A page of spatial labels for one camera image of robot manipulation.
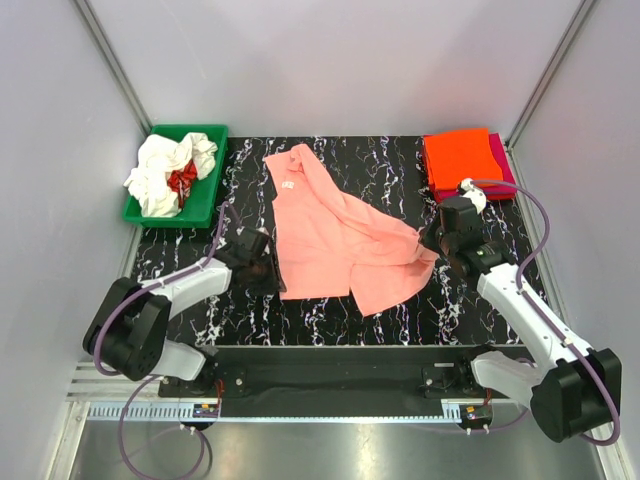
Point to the magenta folded t-shirt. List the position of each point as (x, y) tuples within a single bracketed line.
[(499, 192)]

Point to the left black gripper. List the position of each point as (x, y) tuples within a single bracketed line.
[(274, 278)]

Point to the left aluminium frame post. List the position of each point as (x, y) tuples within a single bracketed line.
[(98, 35)]

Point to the right aluminium frame post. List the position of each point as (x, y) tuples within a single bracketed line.
[(573, 30)]

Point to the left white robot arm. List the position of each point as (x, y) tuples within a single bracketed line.
[(128, 335)]

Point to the white crumpled t-shirt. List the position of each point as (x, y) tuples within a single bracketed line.
[(158, 157)]

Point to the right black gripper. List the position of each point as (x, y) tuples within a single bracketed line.
[(426, 238)]

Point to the red crumpled t-shirt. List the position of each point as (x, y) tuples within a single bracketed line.
[(180, 182)]

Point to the black marbled table mat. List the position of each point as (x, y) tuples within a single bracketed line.
[(387, 173)]

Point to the aluminium frame post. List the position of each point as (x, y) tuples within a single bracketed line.
[(98, 35), (573, 30)]

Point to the orange folded t-shirt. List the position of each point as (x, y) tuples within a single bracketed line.
[(456, 155)]

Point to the white slotted cable duct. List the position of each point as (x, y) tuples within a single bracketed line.
[(233, 411)]

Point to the salmon pink t-shirt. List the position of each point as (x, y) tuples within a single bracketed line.
[(332, 244)]

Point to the green plastic bin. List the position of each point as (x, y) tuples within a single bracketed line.
[(198, 210)]

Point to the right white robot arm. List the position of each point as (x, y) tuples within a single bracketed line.
[(571, 389)]

